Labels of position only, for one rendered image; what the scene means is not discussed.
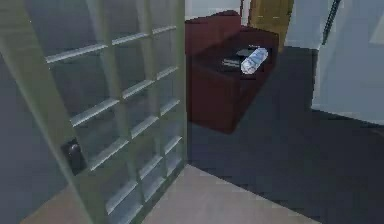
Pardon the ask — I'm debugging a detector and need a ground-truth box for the black remote control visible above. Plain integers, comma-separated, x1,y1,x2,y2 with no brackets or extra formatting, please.
221,57,243,70

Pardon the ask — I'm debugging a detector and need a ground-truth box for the clear plastic bottle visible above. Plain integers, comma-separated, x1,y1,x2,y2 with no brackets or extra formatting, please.
239,47,270,76

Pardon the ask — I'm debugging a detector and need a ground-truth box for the dark red armchair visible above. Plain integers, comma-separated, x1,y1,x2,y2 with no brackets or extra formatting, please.
184,9,280,135

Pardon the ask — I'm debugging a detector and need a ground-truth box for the black round door knob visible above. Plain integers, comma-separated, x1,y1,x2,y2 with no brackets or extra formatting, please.
61,138,88,176

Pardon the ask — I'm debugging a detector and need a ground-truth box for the dark green slanted pole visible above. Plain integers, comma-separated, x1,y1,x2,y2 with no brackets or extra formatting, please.
321,0,343,46

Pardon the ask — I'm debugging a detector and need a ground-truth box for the yellow wooden door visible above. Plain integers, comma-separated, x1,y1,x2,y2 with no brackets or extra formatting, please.
247,0,296,54

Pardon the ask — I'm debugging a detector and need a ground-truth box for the pale green glass-paned door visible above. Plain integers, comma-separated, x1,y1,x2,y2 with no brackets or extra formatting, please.
0,0,188,224

